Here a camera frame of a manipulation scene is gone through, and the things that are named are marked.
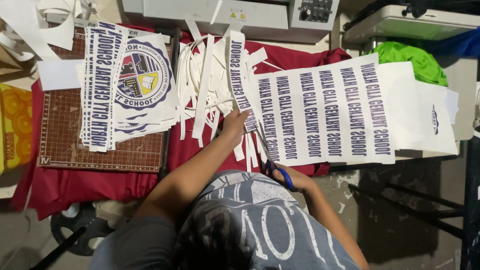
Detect blue handled scissors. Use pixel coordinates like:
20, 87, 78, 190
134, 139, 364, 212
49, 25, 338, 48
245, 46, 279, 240
256, 127, 294, 191

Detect brown grid paper cutter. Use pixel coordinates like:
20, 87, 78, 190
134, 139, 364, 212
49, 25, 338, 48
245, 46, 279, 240
37, 25, 181, 181

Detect black fan base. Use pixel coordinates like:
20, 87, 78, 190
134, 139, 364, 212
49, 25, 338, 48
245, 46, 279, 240
30, 202, 115, 270

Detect black metal stand legs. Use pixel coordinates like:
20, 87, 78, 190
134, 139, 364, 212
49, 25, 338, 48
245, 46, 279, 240
348, 182, 466, 241

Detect red cloth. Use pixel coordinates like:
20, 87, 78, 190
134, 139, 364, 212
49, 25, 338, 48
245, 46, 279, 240
11, 24, 353, 222

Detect grey laminator machine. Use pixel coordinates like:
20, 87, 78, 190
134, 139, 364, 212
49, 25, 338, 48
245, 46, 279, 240
122, 0, 341, 44

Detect stack of printed logo sheets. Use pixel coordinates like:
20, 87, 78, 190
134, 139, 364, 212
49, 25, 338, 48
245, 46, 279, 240
112, 33, 181, 143

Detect blank white paper sheet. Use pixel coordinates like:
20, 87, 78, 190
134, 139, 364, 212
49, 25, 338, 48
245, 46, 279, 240
37, 59, 85, 92

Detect printed paper strip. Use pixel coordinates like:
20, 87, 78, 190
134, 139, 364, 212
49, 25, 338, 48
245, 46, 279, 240
228, 30, 260, 133

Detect pile of white paper offcuts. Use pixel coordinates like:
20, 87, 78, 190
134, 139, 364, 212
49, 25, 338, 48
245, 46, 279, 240
175, 19, 286, 173

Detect heap of curled paper scraps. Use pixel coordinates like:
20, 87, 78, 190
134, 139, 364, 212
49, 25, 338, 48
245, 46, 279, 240
0, 0, 99, 62

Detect person's grey printed shirt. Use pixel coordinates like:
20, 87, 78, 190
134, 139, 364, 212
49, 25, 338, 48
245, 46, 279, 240
88, 169, 361, 270

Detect yellow orange-print box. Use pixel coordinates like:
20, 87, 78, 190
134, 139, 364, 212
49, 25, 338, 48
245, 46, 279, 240
0, 83, 34, 175

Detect person's right hand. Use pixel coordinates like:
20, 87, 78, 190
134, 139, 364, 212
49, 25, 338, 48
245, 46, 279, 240
271, 164, 315, 194

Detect blue cloth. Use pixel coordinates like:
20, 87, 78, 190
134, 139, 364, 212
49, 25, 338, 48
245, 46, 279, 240
424, 27, 480, 59

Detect stack of white sheets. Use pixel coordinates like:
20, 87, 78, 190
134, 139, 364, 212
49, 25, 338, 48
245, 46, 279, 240
376, 61, 460, 156

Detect stack of printed text strips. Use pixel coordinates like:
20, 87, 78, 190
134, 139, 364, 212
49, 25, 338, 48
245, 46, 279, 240
79, 21, 129, 154

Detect large printed text sheet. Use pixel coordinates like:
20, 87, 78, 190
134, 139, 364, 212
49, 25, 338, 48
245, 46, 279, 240
254, 52, 397, 168

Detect person's left hand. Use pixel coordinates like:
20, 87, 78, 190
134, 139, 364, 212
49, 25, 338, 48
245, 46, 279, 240
221, 109, 251, 145

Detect green plastic bag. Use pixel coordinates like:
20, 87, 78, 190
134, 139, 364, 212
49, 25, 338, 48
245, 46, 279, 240
363, 41, 449, 88

